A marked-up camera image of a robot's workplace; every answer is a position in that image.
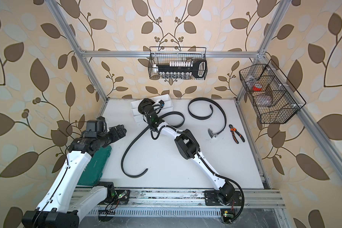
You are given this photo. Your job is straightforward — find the white divided storage tray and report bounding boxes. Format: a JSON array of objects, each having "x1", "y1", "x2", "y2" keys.
[{"x1": 131, "y1": 94, "x2": 173, "y2": 123}]

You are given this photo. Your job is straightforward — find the black belt long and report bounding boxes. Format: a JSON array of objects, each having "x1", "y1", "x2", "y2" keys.
[{"x1": 121, "y1": 111, "x2": 185, "y2": 179}]

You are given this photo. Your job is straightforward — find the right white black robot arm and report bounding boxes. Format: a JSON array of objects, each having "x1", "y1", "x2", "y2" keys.
[{"x1": 138, "y1": 98, "x2": 235, "y2": 205}]

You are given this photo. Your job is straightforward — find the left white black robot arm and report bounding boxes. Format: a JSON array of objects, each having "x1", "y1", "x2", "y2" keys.
[{"x1": 21, "y1": 117, "x2": 127, "y2": 228}]

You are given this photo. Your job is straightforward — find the green plastic tool case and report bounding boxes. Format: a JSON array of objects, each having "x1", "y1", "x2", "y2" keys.
[{"x1": 77, "y1": 145, "x2": 112, "y2": 187}]

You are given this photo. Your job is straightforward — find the black belt back right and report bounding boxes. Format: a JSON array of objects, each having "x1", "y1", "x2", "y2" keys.
[{"x1": 187, "y1": 97, "x2": 228, "y2": 139}]

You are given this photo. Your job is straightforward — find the orange black pliers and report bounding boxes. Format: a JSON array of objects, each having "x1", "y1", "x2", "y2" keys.
[{"x1": 229, "y1": 124, "x2": 245, "y2": 144}]

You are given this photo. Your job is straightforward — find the red item in basket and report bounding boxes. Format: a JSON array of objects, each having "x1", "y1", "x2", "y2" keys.
[{"x1": 252, "y1": 83, "x2": 263, "y2": 92}]

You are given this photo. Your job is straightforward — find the black socket set rail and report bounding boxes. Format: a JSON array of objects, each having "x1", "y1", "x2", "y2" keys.
[{"x1": 153, "y1": 59, "x2": 208, "y2": 79}]

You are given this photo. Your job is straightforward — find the back wire basket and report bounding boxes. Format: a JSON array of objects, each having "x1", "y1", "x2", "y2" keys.
[{"x1": 148, "y1": 46, "x2": 208, "y2": 81}]

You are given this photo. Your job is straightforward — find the wire basket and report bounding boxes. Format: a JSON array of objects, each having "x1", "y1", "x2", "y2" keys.
[
  {"x1": 239, "y1": 59, "x2": 306, "y2": 124},
  {"x1": 148, "y1": 46, "x2": 208, "y2": 81}
]

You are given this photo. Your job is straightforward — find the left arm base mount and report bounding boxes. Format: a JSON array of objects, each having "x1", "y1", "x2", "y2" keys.
[{"x1": 98, "y1": 189, "x2": 131, "y2": 205}]

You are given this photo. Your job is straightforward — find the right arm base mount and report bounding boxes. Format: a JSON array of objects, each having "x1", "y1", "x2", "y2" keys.
[{"x1": 204, "y1": 190, "x2": 243, "y2": 206}]

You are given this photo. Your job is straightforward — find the right wire basket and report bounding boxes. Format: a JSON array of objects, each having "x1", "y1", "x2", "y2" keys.
[{"x1": 239, "y1": 59, "x2": 306, "y2": 124}]

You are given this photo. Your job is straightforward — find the aluminium front rail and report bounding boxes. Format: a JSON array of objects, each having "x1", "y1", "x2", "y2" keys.
[{"x1": 49, "y1": 187, "x2": 286, "y2": 209}]

